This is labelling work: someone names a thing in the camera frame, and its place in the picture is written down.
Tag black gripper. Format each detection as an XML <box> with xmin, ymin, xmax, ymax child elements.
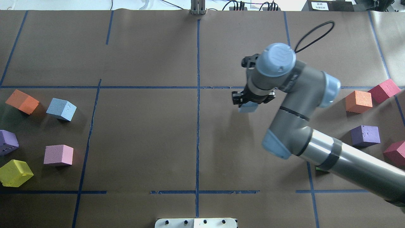
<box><xmin>232</xmin><ymin>89</ymin><xmax>275</xmax><ymax>106</ymax></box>

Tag light blue foam block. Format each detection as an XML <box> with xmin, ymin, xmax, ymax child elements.
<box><xmin>238</xmin><ymin>101</ymin><xmax>259</xmax><ymax>113</ymax></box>
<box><xmin>46</xmin><ymin>98</ymin><xmax>77</xmax><ymax>121</ymax></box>

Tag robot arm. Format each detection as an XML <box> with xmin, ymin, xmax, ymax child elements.
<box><xmin>232</xmin><ymin>43</ymin><xmax>405</xmax><ymax>207</ymax></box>

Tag green foam block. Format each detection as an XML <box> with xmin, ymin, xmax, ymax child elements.
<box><xmin>315</xmin><ymin>167</ymin><xmax>329</xmax><ymax>173</ymax></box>

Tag black power box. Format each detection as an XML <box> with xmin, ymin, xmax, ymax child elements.
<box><xmin>301</xmin><ymin>0</ymin><xmax>354</xmax><ymax>12</ymax></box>

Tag orange foam block right side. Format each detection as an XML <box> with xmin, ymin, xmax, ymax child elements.
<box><xmin>345</xmin><ymin>90</ymin><xmax>373</xmax><ymax>114</ymax></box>

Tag orange foam block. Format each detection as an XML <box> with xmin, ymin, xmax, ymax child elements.
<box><xmin>345</xmin><ymin>90</ymin><xmax>373</xmax><ymax>114</ymax></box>
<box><xmin>5</xmin><ymin>89</ymin><xmax>40</xmax><ymax>115</ymax></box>

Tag purple foam block right side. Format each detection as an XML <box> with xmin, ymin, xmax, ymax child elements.
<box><xmin>350</xmin><ymin>125</ymin><xmax>381</xmax><ymax>147</ymax></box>

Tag purple foam block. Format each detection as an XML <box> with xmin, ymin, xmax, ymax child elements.
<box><xmin>350</xmin><ymin>125</ymin><xmax>381</xmax><ymax>147</ymax></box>
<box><xmin>0</xmin><ymin>130</ymin><xmax>19</xmax><ymax>156</ymax></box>

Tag crimson foam block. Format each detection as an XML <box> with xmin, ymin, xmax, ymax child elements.
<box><xmin>368</xmin><ymin>79</ymin><xmax>401</xmax><ymax>104</ymax></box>

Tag pink foam block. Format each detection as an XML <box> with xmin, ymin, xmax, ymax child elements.
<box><xmin>43</xmin><ymin>145</ymin><xmax>74</xmax><ymax>166</ymax></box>

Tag orange foam block left side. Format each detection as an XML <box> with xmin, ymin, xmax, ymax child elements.
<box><xmin>5</xmin><ymin>89</ymin><xmax>40</xmax><ymax>115</ymax></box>

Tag purple foam block left side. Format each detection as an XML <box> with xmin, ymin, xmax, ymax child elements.
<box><xmin>0</xmin><ymin>130</ymin><xmax>19</xmax><ymax>156</ymax></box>

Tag yellow foam block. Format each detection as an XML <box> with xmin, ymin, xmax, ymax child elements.
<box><xmin>0</xmin><ymin>159</ymin><xmax>34</xmax><ymax>187</ymax></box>

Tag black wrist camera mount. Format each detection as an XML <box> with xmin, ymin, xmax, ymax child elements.
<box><xmin>241</xmin><ymin>54</ymin><xmax>260</xmax><ymax>69</ymax></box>

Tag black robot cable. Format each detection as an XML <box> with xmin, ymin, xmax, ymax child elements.
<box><xmin>294</xmin><ymin>21</ymin><xmax>335</xmax><ymax>54</ymax></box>

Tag aluminium frame post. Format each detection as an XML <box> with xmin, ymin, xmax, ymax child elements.
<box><xmin>190</xmin><ymin>0</ymin><xmax>207</xmax><ymax>15</ymax></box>

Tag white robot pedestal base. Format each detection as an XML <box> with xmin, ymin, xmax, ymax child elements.
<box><xmin>154</xmin><ymin>218</ymin><xmax>238</xmax><ymax>228</ymax></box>

